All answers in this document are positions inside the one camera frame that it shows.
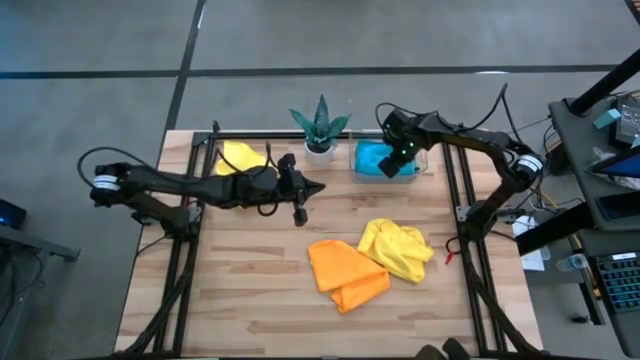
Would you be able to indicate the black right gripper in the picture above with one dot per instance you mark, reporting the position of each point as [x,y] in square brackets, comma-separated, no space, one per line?
[407,135]

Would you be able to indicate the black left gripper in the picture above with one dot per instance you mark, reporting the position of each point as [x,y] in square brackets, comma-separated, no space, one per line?
[265,187]

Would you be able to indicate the blue microfiber towel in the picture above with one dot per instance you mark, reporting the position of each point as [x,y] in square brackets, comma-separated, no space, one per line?
[367,160]

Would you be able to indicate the orange microfiber towel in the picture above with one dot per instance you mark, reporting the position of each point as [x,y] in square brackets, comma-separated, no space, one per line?
[345,272]

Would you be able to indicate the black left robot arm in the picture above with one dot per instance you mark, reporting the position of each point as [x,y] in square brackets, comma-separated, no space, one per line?
[175,185]

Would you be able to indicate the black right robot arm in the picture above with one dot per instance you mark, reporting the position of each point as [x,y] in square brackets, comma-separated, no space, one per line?
[480,142]

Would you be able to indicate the yellow microfiber towel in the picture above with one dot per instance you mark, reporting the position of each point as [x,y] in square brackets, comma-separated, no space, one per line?
[240,157]
[395,250]

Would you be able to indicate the clear plastic bin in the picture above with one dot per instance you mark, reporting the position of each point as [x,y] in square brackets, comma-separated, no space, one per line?
[424,167]

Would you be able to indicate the green plant in white pot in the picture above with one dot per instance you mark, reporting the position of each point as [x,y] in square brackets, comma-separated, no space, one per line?
[320,135]

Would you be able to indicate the black controller box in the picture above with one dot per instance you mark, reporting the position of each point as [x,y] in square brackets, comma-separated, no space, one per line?
[510,215]

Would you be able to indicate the grey side desk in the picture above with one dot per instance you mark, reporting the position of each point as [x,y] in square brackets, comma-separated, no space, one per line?
[580,150]

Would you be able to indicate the white paper sheet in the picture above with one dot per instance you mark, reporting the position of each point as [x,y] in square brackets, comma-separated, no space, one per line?
[532,257]

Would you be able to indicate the black desk crossbeam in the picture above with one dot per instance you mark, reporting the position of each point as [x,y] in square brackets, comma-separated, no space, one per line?
[555,230]

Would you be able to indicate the small teal box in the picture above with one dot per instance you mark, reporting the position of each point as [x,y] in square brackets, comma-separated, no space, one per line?
[607,119]

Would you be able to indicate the dark rounded object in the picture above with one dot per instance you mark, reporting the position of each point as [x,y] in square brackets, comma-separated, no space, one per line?
[456,349]
[430,352]

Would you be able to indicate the black diagonal pole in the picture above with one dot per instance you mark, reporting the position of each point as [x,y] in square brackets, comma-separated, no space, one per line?
[605,82]

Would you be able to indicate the clear water bottle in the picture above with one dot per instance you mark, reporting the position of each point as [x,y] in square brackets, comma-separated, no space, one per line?
[572,262]

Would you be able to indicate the tablet with blue screen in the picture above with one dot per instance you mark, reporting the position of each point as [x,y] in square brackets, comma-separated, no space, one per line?
[620,166]

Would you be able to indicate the black screen device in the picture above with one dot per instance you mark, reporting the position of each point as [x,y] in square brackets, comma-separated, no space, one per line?
[629,122]

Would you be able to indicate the black flat device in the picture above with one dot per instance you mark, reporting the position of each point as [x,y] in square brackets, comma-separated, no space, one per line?
[620,206]

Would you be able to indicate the small black floor object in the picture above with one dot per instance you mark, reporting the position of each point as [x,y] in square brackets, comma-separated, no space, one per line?
[581,318]

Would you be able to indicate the backlit computer keyboard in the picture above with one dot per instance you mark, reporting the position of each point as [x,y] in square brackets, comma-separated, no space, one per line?
[620,282]

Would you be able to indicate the grey stand leg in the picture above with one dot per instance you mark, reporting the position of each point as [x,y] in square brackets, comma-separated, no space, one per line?
[35,242]

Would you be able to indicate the black device with blue light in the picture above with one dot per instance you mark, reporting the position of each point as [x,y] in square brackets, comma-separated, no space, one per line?
[11,215]

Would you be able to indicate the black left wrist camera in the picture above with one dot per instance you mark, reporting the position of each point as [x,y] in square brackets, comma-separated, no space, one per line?
[300,217]

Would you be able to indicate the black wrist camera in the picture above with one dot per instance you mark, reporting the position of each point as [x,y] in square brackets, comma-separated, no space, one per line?
[389,167]
[300,217]

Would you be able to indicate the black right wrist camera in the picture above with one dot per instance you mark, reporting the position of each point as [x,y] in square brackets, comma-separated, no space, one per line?
[389,167]

